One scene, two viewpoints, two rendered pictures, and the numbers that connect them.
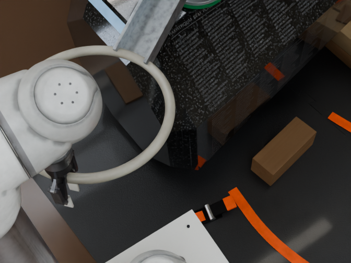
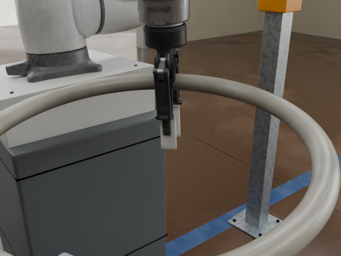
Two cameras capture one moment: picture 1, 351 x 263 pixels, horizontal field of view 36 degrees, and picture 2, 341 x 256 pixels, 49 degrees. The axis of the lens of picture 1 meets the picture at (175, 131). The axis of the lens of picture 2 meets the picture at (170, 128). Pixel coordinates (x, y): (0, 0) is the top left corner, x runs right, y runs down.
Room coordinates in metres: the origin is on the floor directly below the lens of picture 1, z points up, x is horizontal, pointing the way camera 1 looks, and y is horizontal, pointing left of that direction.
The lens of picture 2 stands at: (1.30, 0.20, 1.16)
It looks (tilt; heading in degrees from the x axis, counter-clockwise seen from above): 23 degrees down; 170
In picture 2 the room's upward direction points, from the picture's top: straight up
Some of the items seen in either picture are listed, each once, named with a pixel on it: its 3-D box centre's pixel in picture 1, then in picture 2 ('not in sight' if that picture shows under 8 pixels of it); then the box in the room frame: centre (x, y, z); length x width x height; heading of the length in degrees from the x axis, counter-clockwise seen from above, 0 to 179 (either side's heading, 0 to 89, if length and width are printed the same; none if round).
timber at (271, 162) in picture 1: (283, 151); not in sight; (1.07, -0.48, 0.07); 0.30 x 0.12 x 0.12; 129
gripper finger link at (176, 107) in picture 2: (66, 200); (172, 121); (0.60, 0.32, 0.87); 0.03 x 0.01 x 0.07; 70
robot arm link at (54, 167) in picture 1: (54, 152); (164, 6); (0.64, 0.30, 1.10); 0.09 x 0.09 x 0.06
